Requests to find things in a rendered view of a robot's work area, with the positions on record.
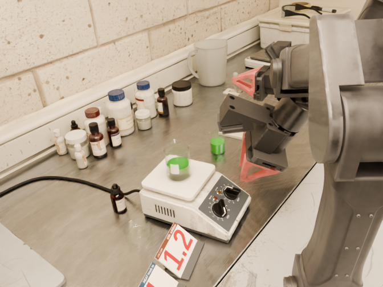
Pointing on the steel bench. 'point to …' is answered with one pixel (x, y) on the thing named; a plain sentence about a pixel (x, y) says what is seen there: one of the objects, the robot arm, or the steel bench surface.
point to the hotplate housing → (188, 211)
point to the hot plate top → (187, 193)
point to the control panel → (234, 208)
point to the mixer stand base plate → (24, 265)
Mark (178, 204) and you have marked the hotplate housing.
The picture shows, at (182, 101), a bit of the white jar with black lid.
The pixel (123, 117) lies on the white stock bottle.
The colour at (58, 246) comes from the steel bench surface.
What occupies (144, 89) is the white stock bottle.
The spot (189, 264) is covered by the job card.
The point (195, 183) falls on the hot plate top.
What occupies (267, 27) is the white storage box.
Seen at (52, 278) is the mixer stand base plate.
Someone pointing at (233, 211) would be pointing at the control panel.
